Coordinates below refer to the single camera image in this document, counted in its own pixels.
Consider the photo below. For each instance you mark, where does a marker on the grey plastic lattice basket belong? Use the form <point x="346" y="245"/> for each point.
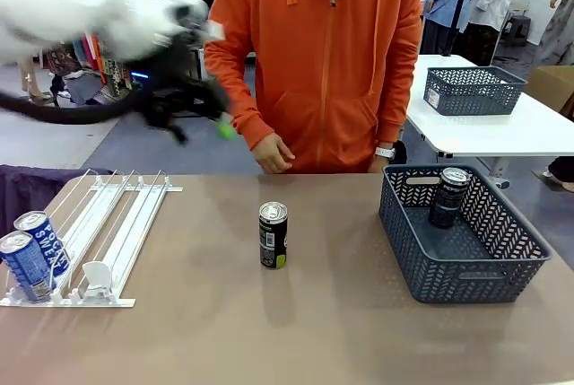
<point x="471" y="98"/>
<point x="448" y="250"/>

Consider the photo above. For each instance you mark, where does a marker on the brown cardboard box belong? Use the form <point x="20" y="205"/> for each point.
<point x="553" y="84"/>

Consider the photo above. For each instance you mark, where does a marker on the dark navy cloth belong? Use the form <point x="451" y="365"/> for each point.
<point x="27" y="187"/>

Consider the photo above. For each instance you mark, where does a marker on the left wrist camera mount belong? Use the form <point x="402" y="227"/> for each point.
<point x="215" y="30"/>

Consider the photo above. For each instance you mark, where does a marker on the person's left forearm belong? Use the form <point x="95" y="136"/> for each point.
<point x="399" y="98"/>

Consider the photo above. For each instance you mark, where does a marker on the white wristwatch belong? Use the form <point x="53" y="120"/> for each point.
<point x="385" y="152"/>

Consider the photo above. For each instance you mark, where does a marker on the white side table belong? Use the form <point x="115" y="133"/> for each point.
<point x="493" y="133"/>

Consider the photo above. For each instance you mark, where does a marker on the white dispenser pusher paddle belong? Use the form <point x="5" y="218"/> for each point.
<point x="96" y="275"/>

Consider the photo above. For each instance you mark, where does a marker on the background person's foot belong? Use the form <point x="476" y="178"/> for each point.
<point x="562" y="169"/>

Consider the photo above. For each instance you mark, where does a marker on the black plastic stool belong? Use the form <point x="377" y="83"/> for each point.
<point x="516" y="28"/>

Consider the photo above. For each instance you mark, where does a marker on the black Pepsi can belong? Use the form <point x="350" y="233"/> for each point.
<point x="448" y="201"/>

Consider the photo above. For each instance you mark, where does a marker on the mannequin in grey dress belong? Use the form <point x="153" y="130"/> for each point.
<point x="562" y="30"/>

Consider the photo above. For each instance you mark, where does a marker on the person's left hand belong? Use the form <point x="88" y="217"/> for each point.
<point x="379" y="166"/>

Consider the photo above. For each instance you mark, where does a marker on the black can with green patch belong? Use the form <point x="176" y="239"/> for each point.
<point x="271" y="237"/>

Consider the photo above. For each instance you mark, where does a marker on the person's right hand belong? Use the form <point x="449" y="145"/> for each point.
<point x="271" y="154"/>

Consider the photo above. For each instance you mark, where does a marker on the person in orange hoodie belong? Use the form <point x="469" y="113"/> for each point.
<point x="332" y="66"/>

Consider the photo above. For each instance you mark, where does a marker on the blue Pocari Sweat can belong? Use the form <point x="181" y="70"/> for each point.
<point x="27" y="264"/>
<point x="49" y="237"/>

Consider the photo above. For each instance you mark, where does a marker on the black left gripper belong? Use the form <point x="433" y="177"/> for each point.
<point x="188" y="89"/>

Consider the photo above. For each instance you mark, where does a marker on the person's right forearm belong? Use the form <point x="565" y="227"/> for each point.
<point x="237" y="98"/>

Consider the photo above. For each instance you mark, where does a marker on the rack of hanging garments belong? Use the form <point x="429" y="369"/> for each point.
<point x="107" y="71"/>

